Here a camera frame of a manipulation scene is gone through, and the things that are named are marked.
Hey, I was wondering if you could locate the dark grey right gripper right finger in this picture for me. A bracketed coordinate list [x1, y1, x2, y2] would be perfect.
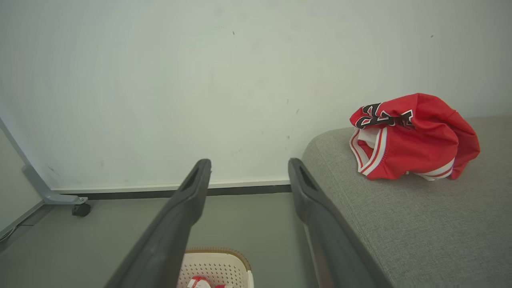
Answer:
[288, 158, 395, 288]

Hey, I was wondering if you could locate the grey fabric sofa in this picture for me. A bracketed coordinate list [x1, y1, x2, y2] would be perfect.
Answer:
[302, 115, 512, 288]

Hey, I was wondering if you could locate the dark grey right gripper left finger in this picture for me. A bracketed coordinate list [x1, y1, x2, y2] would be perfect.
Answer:
[105, 159, 212, 288]

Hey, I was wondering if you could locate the white perforated laundry basket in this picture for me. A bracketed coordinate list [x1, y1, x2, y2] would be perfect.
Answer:
[177, 247, 255, 288]

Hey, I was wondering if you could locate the red basketball jersey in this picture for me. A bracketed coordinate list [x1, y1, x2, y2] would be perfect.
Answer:
[349, 93, 481, 182]

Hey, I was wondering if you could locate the grey metal partition foot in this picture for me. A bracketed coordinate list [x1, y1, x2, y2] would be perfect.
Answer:
[0, 118, 88, 206]

